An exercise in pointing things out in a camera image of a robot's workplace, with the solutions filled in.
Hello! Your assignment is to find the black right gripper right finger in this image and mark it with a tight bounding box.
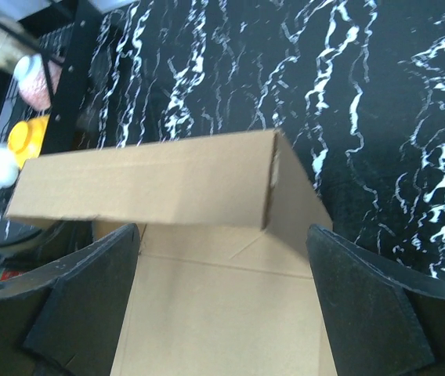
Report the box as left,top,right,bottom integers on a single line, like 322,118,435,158
306,225,445,375

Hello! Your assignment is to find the orange ribbed bowl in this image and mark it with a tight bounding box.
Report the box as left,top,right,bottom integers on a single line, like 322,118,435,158
7,114,49,169

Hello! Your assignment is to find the brown cardboard box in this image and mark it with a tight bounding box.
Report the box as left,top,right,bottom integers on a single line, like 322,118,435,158
6,129,336,375

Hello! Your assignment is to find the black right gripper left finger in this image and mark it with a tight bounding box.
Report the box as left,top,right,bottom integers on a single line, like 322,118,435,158
0,224,140,375

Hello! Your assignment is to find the pink patterned bowl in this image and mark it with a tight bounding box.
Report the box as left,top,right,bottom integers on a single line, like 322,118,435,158
13,54,51,111

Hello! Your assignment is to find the black tray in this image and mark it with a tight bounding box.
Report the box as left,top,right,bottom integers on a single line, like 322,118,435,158
0,0,106,204

